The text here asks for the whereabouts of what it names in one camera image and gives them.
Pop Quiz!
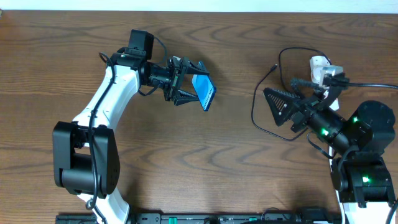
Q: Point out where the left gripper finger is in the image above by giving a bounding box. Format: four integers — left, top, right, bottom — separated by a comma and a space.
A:
173, 90, 199, 106
183, 57, 210, 75

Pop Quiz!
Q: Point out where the black left camera cable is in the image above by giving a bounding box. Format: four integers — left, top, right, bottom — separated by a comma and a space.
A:
85, 35, 169, 224

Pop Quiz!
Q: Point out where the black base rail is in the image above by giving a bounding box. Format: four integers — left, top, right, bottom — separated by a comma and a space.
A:
54, 207, 349, 224

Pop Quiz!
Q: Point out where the white power strip cord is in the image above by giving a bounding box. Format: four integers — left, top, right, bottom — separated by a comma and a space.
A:
328, 146, 347, 224

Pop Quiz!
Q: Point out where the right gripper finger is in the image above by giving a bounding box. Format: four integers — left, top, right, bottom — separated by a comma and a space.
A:
263, 88, 300, 126
290, 78, 323, 99

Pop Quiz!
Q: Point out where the black USB charging cable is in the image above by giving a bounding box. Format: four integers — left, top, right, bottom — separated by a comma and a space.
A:
251, 47, 332, 142

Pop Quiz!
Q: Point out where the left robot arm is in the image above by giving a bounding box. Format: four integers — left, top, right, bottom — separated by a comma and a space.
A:
52, 29, 210, 223

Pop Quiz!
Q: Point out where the blue Galaxy smartphone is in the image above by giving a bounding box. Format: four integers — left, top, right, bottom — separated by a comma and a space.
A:
192, 74, 216, 111

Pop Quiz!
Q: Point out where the black camera cable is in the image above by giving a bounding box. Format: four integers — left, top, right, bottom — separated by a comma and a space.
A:
323, 73, 398, 224
85, 35, 169, 224

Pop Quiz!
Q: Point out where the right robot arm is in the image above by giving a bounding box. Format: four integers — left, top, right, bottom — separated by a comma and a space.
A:
263, 77, 397, 223

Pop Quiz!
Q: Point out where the white power strip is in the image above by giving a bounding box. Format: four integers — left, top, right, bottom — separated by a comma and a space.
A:
310, 55, 340, 111

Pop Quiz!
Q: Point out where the black right camera cable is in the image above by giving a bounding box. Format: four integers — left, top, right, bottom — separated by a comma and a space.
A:
323, 73, 398, 224

